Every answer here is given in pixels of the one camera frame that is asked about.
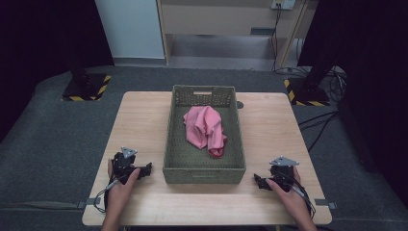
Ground white power strip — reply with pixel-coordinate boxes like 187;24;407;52
270;0;297;11

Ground person's left hand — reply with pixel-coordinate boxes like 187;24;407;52
106;159;141;214

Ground grey table edge bracket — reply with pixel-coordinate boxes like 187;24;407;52
76;197;102;210
314;198;339;211

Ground black stand post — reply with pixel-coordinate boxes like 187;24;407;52
301;62;336;92
67;47;94;92

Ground green woven basket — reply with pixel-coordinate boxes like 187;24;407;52
162;84;247;186

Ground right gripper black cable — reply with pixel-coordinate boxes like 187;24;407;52
279;171;318;220

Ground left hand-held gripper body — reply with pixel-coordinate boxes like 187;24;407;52
110;146;142;186

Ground white wall panel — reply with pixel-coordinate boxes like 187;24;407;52
94;0;166;60

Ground tangled cables by stand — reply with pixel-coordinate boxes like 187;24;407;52
321;65;348;104

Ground person's right hand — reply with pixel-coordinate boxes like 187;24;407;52
265;167;313;223

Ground black floor cables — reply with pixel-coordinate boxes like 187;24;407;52
297;110;341;152

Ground grey floor strap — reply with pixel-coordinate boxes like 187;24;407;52
0;200;80;211

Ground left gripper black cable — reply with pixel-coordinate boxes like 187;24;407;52
92;178;120;214

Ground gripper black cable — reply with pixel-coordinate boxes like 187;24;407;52
279;171;318;220
92;178;120;214

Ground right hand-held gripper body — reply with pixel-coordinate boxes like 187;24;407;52
268;155;300;193

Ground striped black stand base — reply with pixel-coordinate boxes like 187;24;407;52
283;76;331;107
61;72;113;102

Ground black hanging power cable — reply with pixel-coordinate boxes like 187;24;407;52
269;4;284;73

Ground pink cloth garment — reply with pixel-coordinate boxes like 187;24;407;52
182;105;229;159

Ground dark curtain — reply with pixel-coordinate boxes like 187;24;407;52
297;0;408;201
0;0;115;143

